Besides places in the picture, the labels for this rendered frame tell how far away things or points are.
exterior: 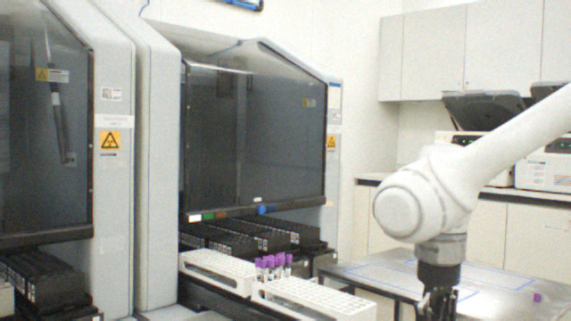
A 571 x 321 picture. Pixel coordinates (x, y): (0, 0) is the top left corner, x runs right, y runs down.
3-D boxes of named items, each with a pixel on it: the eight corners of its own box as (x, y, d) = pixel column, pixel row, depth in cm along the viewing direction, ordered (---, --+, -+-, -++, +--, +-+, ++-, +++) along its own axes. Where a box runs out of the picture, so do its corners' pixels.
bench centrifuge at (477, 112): (425, 181, 334) (428, 90, 331) (464, 176, 377) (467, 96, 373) (505, 189, 294) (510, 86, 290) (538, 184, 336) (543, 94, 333)
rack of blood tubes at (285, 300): (249, 304, 114) (250, 279, 114) (278, 295, 121) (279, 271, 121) (349, 346, 93) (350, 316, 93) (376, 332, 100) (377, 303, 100)
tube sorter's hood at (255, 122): (102, 201, 164) (103, 19, 161) (235, 190, 207) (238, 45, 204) (186, 226, 128) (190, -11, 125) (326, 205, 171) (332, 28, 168)
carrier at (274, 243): (286, 249, 162) (287, 232, 162) (291, 250, 161) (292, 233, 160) (262, 254, 154) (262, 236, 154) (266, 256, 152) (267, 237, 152)
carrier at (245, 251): (253, 256, 151) (254, 238, 151) (258, 258, 150) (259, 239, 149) (226, 263, 143) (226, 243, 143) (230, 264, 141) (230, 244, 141)
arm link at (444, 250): (404, 228, 84) (403, 261, 85) (453, 237, 78) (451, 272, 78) (428, 222, 91) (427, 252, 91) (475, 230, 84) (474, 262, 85)
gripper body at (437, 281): (430, 252, 90) (428, 300, 91) (409, 260, 84) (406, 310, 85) (469, 260, 85) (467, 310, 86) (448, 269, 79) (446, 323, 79)
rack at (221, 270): (177, 274, 136) (177, 253, 136) (205, 267, 143) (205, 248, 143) (244, 302, 115) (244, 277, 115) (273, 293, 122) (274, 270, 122)
